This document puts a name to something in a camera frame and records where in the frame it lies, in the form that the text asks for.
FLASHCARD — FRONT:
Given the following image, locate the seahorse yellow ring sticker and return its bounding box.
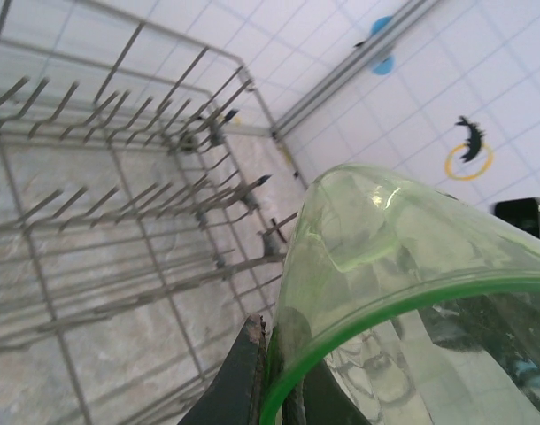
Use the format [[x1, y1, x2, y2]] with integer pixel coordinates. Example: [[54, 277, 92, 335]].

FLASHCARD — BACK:
[[444, 114, 495, 182]]

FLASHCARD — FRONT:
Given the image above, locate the aluminium corner post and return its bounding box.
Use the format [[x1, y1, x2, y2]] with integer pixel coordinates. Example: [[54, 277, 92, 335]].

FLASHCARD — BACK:
[[272, 0, 433, 136]]

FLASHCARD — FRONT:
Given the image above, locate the grey wire dish rack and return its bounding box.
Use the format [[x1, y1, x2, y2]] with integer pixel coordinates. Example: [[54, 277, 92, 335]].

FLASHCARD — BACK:
[[0, 0, 313, 425]]

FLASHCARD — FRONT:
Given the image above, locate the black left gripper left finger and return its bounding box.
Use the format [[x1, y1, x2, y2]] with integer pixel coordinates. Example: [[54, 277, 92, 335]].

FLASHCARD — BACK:
[[179, 313, 269, 425]]

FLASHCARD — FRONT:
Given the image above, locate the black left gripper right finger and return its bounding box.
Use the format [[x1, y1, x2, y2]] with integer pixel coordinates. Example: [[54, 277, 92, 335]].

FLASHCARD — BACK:
[[274, 305, 365, 425]]

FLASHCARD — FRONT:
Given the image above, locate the flat yellow ring sticker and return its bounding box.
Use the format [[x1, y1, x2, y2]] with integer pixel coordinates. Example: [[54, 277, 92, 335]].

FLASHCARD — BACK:
[[216, 108, 243, 128]]

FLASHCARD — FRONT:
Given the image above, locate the tall green glass cup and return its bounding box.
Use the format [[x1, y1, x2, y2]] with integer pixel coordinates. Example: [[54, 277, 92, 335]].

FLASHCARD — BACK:
[[258, 162, 540, 425]]

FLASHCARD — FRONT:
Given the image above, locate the blue split circle sticker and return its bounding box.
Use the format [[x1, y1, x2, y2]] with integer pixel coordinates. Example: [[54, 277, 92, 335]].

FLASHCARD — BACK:
[[367, 15, 397, 76]]

